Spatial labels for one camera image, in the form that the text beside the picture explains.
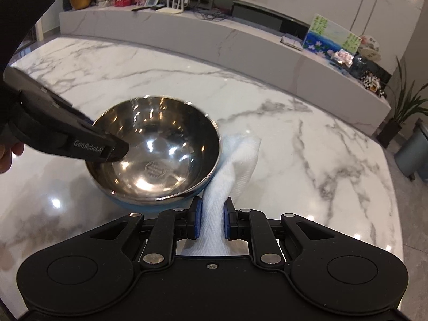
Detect black plant pot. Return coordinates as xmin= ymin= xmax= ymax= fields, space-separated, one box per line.
xmin=376 ymin=119 xmax=402 ymax=149

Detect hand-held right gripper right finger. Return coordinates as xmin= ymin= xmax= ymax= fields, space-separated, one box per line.
xmin=223 ymin=197 xmax=338 ymax=269

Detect stainless steel bowl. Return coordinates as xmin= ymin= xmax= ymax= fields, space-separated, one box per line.
xmin=83 ymin=96 xmax=222 ymax=213

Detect grey trash bin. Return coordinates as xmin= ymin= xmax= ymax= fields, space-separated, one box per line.
xmin=395 ymin=122 xmax=428 ymax=183

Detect white router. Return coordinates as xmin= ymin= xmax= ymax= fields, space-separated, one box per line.
xmin=156 ymin=0 xmax=184 ymax=14

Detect dark power socket panel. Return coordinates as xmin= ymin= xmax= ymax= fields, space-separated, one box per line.
xmin=185 ymin=0 xmax=213 ymax=10

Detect black padded chair back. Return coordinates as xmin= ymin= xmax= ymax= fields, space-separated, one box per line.
xmin=0 ymin=0 xmax=57 ymax=74

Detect person's left hand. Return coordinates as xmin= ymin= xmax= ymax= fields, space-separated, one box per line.
xmin=0 ymin=141 xmax=25 ymax=174

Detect round paper fan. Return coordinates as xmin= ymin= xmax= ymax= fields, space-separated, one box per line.
xmin=356 ymin=35 xmax=382 ymax=62

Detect dark glass jar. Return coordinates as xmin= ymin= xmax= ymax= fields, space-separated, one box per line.
xmin=349 ymin=55 xmax=370 ymax=77

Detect black cables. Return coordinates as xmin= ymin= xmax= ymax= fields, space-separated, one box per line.
xmin=197 ymin=8 xmax=231 ymax=21

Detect panda toy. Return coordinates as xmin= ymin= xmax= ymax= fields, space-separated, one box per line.
xmin=359 ymin=74 xmax=387 ymax=99

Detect small photo card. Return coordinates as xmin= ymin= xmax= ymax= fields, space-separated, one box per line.
xmin=329 ymin=48 xmax=355 ymax=69

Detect lotus pond painting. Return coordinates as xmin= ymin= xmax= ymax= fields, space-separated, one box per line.
xmin=303 ymin=14 xmax=362 ymax=61

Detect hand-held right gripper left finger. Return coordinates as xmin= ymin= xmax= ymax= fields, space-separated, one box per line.
xmin=89 ymin=196 xmax=203 ymax=270

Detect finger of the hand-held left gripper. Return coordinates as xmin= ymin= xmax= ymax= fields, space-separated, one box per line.
xmin=57 ymin=110 xmax=130 ymax=163
xmin=39 ymin=87 xmax=95 ymax=128

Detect white paper towel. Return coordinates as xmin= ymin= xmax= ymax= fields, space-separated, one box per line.
xmin=181 ymin=134 xmax=262 ymax=258

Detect green potted plant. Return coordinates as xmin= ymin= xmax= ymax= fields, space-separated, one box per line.
xmin=384 ymin=57 xmax=428 ymax=124

